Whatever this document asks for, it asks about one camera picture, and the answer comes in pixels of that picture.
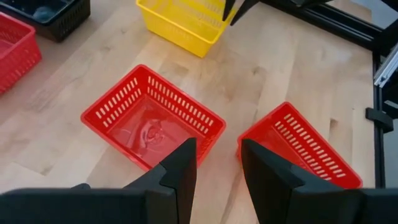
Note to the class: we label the yellow plastic slotted basket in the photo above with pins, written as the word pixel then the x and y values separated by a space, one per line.
pixel 174 31

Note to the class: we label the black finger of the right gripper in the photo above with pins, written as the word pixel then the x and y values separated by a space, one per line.
pixel 245 11
pixel 228 9

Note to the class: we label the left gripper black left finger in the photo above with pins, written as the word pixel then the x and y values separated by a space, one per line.
pixel 177 186

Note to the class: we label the red plastic slotted basket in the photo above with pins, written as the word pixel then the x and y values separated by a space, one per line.
pixel 149 133
pixel 15 56
pixel 280 133

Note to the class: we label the black plastic slotted basket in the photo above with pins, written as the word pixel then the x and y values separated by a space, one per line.
pixel 68 25

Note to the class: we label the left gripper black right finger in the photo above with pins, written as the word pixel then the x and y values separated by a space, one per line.
pixel 273 193

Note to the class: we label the silver aluminium extrusion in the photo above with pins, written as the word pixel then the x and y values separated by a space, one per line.
pixel 387 67

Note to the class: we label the black frame bracket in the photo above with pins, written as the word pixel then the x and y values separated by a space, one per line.
pixel 379 119

